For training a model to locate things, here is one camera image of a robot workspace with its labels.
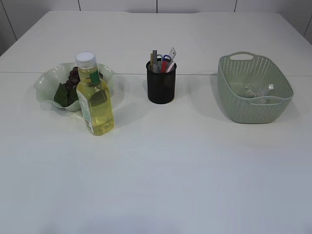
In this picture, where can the purple artificial grape bunch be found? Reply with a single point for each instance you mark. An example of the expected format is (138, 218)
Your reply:
(68, 90)

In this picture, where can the silver glitter pen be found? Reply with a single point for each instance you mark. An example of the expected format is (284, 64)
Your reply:
(155, 66)

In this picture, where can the red glitter pen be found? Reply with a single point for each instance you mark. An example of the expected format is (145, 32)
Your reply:
(164, 66)

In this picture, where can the yellow tea bottle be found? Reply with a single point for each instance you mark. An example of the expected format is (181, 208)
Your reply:
(98, 120)

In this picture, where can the green wavy glass plate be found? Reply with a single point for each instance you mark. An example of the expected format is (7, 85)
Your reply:
(47, 84)

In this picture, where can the blue scissors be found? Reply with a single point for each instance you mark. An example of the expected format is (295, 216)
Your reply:
(160, 58)

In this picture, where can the clear plastic sheet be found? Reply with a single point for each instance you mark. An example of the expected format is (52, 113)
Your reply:
(254, 91)

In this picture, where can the black mesh pen holder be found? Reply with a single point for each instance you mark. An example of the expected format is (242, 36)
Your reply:
(161, 86)

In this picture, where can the gold glitter pen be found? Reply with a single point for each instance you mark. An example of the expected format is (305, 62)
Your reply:
(151, 62)

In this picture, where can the green plastic woven basket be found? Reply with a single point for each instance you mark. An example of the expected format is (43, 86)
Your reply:
(236, 70)

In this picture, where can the clear plastic ruler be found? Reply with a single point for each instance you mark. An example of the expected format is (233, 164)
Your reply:
(172, 54)

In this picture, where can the pink scissors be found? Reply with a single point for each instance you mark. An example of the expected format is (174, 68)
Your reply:
(170, 67)

